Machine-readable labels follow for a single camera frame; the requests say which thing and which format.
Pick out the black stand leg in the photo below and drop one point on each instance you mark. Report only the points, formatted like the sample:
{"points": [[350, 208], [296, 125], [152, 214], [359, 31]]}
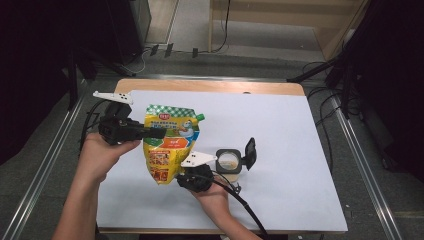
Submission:
{"points": [[310, 71]]}

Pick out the light wooden shelf frame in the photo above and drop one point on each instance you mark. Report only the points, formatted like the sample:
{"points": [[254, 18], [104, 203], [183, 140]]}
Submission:
{"points": [[333, 30]]}

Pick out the long metal floor rail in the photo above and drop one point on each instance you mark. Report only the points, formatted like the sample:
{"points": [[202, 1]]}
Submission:
{"points": [[366, 173], [40, 180]]}

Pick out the black cabinet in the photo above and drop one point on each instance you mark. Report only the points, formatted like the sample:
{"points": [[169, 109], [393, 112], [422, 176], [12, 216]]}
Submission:
{"points": [[130, 30]]}

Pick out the metal cross rail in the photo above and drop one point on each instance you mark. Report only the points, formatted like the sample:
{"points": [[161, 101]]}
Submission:
{"points": [[200, 77]]}

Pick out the person's left hand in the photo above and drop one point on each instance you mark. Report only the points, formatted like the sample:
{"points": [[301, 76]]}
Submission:
{"points": [[98, 156]]}

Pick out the yellow spouted sauce pouch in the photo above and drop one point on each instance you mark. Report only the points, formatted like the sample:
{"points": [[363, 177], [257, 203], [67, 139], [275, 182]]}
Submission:
{"points": [[166, 156]]}

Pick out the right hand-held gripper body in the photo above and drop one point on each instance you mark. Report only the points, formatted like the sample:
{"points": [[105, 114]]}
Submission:
{"points": [[196, 178]]}

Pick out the clear jar with black lid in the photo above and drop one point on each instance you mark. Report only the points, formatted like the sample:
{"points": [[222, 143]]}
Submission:
{"points": [[228, 161]]}

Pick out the person's right hand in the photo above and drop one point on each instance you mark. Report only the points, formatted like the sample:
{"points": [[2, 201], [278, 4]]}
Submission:
{"points": [[213, 201]]}

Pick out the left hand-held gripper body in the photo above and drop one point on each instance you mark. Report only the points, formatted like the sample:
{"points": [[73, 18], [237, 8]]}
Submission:
{"points": [[118, 130]]}

